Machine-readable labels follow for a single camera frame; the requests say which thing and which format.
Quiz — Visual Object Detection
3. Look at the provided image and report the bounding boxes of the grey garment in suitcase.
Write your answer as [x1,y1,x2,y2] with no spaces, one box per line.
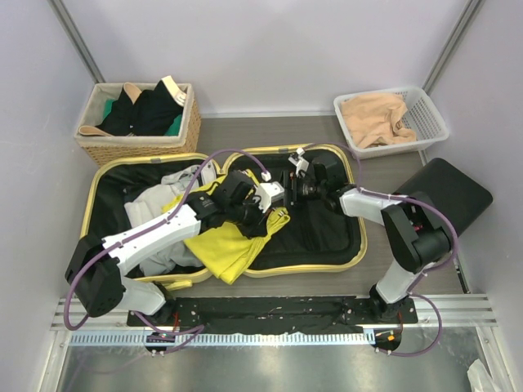
[124,164,203,276]

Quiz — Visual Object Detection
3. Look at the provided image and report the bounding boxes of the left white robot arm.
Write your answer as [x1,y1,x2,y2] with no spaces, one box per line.
[65,170,281,326]

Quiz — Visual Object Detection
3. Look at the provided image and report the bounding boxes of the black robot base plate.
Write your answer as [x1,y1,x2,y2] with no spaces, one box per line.
[148,296,418,335]

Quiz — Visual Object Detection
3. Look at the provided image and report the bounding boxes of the black clothing in basket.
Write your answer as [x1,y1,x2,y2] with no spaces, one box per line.
[97,81,184,136]

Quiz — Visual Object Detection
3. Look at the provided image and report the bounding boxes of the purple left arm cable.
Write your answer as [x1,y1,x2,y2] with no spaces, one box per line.
[64,149,273,354]

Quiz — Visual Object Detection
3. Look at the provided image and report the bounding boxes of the black and pink drawer box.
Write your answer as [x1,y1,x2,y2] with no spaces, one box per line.
[396,158,493,236]

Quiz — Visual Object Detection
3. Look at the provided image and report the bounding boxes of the green cloth in basket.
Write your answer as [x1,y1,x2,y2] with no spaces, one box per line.
[102,99,182,136]

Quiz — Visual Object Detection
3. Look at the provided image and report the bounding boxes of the beige shoe insole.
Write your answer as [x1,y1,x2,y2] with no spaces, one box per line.
[78,126,110,137]

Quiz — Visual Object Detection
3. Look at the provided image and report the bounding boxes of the woven wicker basket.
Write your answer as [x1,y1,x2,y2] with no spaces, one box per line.
[74,77,201,166]

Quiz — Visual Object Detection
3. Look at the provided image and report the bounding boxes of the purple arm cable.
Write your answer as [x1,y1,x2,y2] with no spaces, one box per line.
[300,141,461,359]
[64,149,273,354]

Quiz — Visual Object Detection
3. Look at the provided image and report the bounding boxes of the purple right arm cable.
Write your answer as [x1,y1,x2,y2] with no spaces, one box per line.
[300,141,461,359]

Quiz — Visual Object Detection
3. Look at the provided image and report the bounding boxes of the crumpled white plastic bag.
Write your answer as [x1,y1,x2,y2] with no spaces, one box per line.
[467,359,498,392]

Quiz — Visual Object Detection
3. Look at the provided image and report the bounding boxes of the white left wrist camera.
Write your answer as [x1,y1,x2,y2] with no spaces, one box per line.
[254,181,285,213]

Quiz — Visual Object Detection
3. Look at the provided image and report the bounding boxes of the yellow hard-shell suitcase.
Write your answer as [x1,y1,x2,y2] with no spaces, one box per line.
[80,145,368,290]

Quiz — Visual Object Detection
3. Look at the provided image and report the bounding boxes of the yellow polo shirt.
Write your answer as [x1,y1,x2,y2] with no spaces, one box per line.
[183,170,291,284]

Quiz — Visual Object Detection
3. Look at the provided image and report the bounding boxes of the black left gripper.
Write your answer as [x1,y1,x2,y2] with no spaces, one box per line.
[227,194,273,241]

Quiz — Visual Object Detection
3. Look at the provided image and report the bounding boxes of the beige garment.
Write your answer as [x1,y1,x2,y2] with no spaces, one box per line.
[341,93,417,149]

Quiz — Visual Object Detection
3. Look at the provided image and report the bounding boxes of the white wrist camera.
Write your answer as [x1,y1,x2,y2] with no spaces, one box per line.
[288,147,310,178]
[254,181,285,213]

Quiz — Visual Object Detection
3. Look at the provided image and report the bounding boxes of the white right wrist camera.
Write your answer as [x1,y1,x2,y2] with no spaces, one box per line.
[288,147,310,178]

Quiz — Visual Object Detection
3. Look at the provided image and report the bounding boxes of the white slotted cable duct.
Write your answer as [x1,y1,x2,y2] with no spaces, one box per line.
[69,329,375,347]

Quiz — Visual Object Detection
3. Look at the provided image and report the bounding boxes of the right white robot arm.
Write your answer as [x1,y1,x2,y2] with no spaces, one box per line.
[280,164,458,323]

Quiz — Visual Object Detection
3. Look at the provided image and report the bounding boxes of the beige item with white tag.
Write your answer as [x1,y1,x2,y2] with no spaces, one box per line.
[161,75,187,107]

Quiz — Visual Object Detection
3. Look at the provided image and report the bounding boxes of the white plastic mesh basket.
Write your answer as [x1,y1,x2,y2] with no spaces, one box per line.
[333,87,449,159]

